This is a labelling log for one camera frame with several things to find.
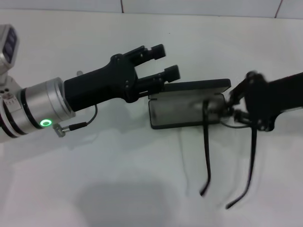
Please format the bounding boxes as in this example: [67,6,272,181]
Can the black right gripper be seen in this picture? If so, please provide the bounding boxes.
[227,70,303,132]

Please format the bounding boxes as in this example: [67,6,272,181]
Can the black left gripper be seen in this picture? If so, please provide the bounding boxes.
[63,44,181,113]

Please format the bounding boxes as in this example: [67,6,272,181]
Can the black glasses case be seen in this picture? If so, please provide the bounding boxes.
[148,79,232,130]

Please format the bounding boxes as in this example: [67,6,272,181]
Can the black glasses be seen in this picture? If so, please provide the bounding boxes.
[200,99,258,210]

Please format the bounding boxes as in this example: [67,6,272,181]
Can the black cable with silver plug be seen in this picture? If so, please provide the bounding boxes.
[53,104,98,138]

